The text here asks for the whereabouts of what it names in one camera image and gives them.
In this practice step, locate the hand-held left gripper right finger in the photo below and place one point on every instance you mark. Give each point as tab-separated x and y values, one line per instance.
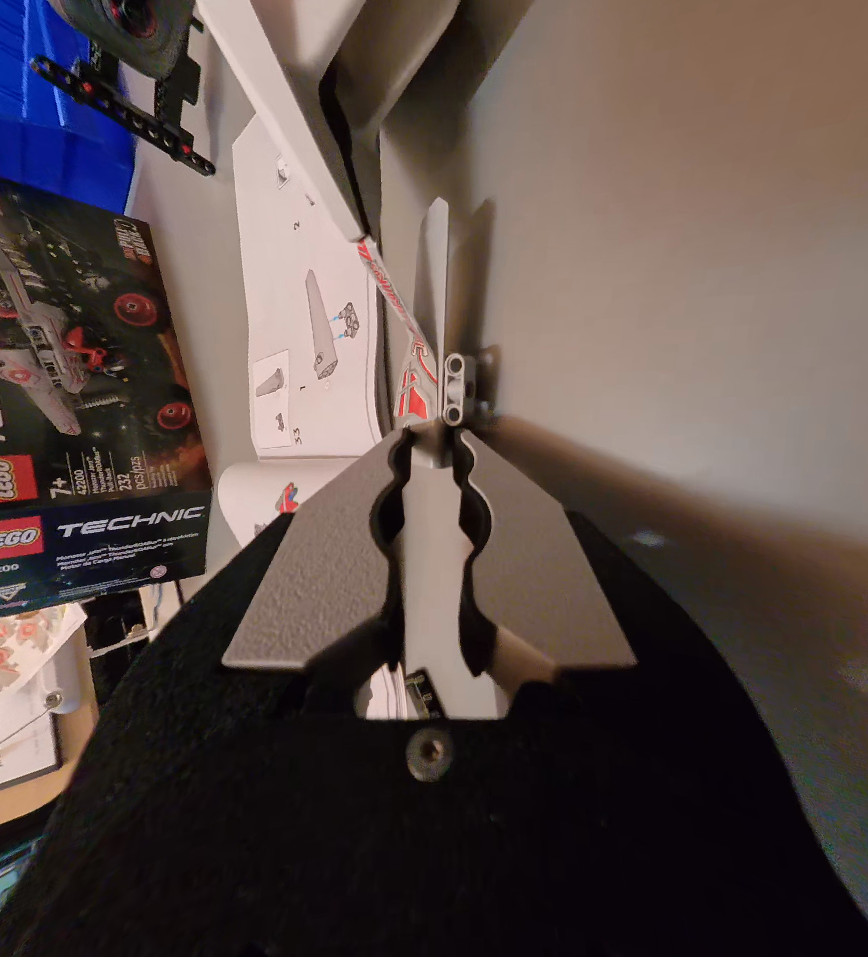
546	583

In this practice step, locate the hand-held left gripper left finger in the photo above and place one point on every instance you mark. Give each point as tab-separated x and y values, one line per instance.
314	583

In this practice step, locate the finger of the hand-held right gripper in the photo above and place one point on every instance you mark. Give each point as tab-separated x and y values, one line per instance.
404	37
292	82

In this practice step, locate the grey toy brick panel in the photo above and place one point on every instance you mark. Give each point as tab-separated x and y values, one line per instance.
430	583

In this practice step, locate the small grey connector brick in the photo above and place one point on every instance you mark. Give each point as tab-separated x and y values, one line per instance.
460	385

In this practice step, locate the clear sticker with red print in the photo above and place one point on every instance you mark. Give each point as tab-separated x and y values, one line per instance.
411	374

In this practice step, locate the white desk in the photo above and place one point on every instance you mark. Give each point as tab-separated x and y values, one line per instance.
666	262

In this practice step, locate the open instruction booklet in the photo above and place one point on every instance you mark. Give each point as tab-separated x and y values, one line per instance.
307	224

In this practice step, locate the black toy brick chassis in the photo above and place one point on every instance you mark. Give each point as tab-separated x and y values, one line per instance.
142	123

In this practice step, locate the blue plastic bin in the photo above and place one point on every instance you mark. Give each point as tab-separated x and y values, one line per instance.
30	149

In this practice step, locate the white sticker sheet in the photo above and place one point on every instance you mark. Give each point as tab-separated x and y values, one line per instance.
8	650

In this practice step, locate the dark toy set box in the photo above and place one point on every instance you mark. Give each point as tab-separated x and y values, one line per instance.
68	389

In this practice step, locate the printed paper note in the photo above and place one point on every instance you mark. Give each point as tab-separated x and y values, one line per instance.
0	755

